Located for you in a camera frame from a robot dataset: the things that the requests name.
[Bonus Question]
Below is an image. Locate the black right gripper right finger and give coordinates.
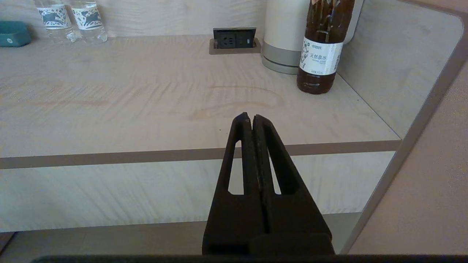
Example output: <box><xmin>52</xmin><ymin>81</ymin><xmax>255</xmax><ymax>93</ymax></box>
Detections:
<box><xmin>252</xmin><ymin>115</ymin><xmax>335</xmax><ymax>255</ymax></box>

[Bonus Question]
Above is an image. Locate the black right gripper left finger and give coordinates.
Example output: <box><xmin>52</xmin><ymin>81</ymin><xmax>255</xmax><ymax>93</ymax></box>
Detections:
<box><xmin>202</xmin><ymin>113</ymin><xmax>265</xmax><ymax>255</ymax></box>

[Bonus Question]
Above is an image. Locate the grey kettle base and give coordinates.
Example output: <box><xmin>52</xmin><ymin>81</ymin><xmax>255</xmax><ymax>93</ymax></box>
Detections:
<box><xmin>261</xmin><ymin>55</ymin><xmax>301</xmax><ymax>75</ymax></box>

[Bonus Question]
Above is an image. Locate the brown drink bottle white label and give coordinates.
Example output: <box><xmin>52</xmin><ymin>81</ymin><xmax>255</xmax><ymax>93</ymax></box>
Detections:
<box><xmin>297</xmin><ymin>0</ymin><xmax>356</xmax><ymax>95</ymax></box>

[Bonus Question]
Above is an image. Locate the black pop-up power socket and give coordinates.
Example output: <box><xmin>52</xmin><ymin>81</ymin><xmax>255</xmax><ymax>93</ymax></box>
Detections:
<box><xmin>209</xmin><ymin>27</ymin><xmax>262</xmax><ymax>55</ymax></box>

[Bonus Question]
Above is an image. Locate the white electric kettle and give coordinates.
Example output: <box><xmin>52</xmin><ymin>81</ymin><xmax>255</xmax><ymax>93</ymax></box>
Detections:
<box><xmin>263</xmin><ymin>0</ymin><xmax>365</xmax><ymax>67</ymax></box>

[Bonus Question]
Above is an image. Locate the clear water bottle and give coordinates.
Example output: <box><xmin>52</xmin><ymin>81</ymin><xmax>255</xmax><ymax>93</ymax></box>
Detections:
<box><xmin>35</xmin><ymin>0</ymin><xmax>79</xmax><ymax>44</ymax></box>
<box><xmin>69</xmin><ymin>0</ymin><xmax>108</xmax><ymax>43</ymax></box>

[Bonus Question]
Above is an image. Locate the small teal box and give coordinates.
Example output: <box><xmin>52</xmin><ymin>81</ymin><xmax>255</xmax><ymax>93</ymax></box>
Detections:
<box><xmin>0</xmin><ymin>21</ymin><xmax>32</xmax><ymax>47</ymax></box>

